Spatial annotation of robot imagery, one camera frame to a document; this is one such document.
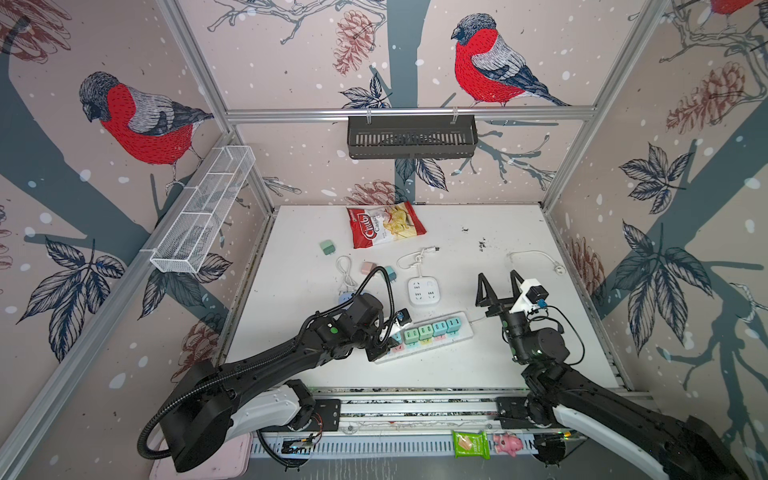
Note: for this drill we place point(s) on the black wall basket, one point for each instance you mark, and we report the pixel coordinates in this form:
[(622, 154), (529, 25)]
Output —
[(412, 137)]

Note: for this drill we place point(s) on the light green charger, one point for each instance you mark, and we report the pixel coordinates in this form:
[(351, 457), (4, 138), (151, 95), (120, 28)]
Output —
[(425, 332), (327, 247)]

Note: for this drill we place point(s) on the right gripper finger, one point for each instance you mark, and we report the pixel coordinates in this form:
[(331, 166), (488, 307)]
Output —
[(485, 295), (516, 282)]

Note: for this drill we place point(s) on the white square power socket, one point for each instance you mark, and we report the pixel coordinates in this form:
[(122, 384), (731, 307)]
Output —
[(423, 291)]

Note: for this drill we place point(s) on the pink charger plug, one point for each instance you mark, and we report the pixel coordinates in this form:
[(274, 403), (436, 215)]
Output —
[(367, 267)]

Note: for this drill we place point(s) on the pink tray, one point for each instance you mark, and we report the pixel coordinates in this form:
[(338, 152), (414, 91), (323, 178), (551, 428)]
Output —
[(229, 462)]

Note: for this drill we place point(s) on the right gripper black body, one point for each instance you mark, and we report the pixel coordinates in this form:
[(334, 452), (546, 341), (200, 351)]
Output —
[(506, 312)]

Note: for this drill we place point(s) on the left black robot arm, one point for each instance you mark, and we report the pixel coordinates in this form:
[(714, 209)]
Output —
[(213, 404)]

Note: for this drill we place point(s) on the red chips bag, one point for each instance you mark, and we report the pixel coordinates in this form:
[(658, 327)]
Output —
[(382, 224)]

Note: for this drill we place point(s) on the green snack packet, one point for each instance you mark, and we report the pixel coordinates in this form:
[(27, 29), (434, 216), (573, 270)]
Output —
[(470, 444)]

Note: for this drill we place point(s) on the teal charger beside pink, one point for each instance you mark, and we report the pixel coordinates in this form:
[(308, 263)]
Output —
[(391, 273)]

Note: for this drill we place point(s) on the pink pig toy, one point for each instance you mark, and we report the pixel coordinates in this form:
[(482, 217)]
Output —
[(507, 444)]

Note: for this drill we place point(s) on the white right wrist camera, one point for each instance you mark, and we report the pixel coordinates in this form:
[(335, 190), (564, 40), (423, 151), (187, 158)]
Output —
[(533, 296)]

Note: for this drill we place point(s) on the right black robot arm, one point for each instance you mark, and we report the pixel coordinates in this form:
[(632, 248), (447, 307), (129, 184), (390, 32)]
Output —
[(661, 446)]

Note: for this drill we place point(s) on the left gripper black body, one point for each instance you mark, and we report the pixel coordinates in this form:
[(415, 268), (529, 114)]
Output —
[(371, 339)]

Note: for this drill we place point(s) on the green charger plug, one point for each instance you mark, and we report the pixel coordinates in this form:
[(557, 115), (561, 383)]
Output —
[(411, 336)]

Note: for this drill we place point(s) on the white wire shelf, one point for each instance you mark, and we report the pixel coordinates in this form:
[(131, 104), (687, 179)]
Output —
[(193, 232)]

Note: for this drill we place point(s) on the long white power strip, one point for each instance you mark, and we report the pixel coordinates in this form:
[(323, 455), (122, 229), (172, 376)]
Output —
[(402, 351)]

